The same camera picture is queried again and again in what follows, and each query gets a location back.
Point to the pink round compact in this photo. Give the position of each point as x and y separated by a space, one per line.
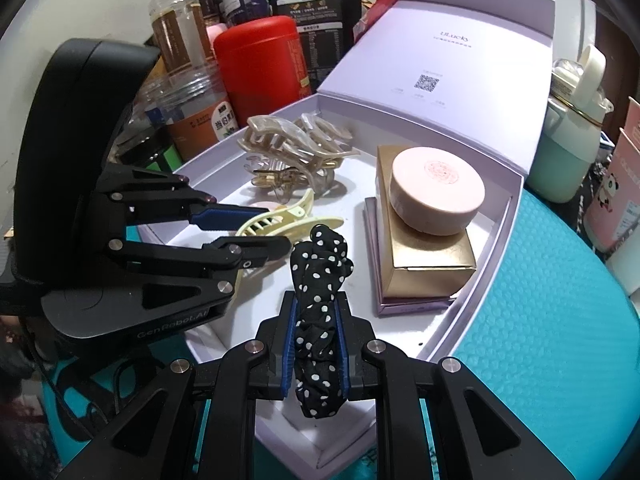
435 185

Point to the dark green jar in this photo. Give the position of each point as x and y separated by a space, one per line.
160 157

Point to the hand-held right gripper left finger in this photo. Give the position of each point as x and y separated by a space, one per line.
287 350

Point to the black snack pouch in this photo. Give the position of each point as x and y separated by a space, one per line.
315 10

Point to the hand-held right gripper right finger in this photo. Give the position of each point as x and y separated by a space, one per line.
345 355

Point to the teal bubble mat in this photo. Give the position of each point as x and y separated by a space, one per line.
525 335

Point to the red paper packet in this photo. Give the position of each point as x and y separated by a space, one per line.
375 15

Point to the pearl beige hair claw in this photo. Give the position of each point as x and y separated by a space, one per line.
280 135

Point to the wide orange label jar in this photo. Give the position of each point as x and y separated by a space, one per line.
200 125

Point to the white tissue roll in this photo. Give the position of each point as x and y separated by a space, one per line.
625 270

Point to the cream hair clip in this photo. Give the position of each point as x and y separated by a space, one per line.
285 215

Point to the mint green bottle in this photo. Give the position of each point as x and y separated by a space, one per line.
560 160

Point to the pink panda paper cup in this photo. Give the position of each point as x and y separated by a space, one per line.
615 200

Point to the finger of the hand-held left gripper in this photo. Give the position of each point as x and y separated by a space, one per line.
225 216
200 262

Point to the red canister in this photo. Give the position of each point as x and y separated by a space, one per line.
260 70

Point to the white refrigerator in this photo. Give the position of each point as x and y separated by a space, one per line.
575 15

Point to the gold rectangular box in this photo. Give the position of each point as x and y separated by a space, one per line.
430 260

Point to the purple rectangular box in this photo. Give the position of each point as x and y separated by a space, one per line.
415 305

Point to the lavender gift box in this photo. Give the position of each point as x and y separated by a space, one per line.
450 110

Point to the pink bottle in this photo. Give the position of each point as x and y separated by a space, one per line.
215 35

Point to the black polka dot scrunchie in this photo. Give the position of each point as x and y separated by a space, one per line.
320 285

